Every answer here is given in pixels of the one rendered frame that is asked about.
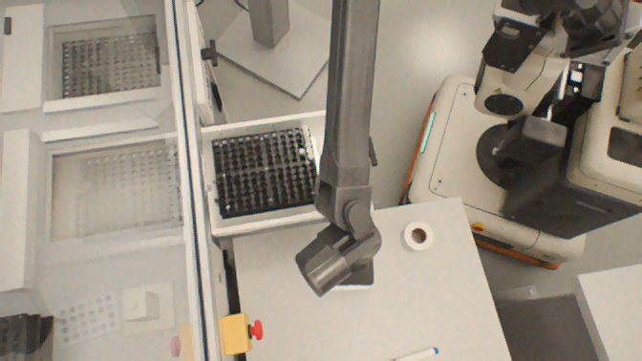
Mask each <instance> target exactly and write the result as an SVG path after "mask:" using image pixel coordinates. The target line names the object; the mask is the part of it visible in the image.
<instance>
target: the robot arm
mask: <svg viewBox="0 0 642 361"><path fill-rule="evenodd" d="M517 1H518V4H519V7H520V10H522V11H523V12H524V13H525V14H528V15H541V16H540V20H544V19H545V18H546V17H548V16H550V15H551V14H552V13H554V12H560V15H559V18H563V24H561V27H562V28H564V29H565V31H566V32H567V34H568V38H567V47H566V53H567V56H568V58H569V59H575V58H580V57H584V55H587V54H592V53H598V52H602V51H606V50H609V49H613V48H617V47H619V45H621V44H622V42H623V38H624V28H625V21H627V13H628V9H629V2H630V0H517ZM379 8H380V0H332V21H331V39H330V55H329V71H328V90H327V106H326V123H325V136H324V145H323V152H322V154H320V158H319V166H318V178H315V188H314V206H315V208H316V211H317V212H318V213H319V214H320V215H322V216H324V217H325V218H327V219H328V220H329V222H330V224H329V225H328V227H326V228H325V229H324V230H322V231H320V232H318V233H317V234H316V236H317V237H316V238H315V239H314V240H312V241H311V242H310V244H309V245H307V246H306V247H305V248H303V249H302V250H300V251H299V252H298V253H297V254H296V255H295V263H296V264H297V267H298V269H299V271H300V273H301V274H302V276H303V278H305V280H306V281H307V283H308V285H309V286H310V287H311V289H312V290H313V291H314V292H315V295H316V296H317V297H319V298H322V297H323V296H324V295H326V293H327V292H328V291H330V290H331V289H332V288H334V287H335V286H371V285H373V284H374V283H375V269H374V256H375V255H376V253H377V252H378V251H379V249H380V248H381V245H382V237H381V234H380V231H379V230H378V228H377V227H376V225H375V223H373V219H372V217H371V215H370V212H371V201H372V189H373V186H372V185H370V184H369V176H370V161H369V129H370V116H371V106H372V99H373V93H374V81H375V57H376V45H377V33H378V20H379Z"/></svg>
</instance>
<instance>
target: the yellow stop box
mask: <svg viewBox="0 0 642 361"><path fill-rule="evenodd" d="M248 319H249V318H248V315H246V314H244V313H238V314H233V315H228V316H223V317H222V329H223V338H224V348H225V354H226V356H230V355H235V354H240V352H246V351H251V350H252V345H251V340H252V335H251V329H250V327H251V325H250V324H249V320H248Z"/></svg>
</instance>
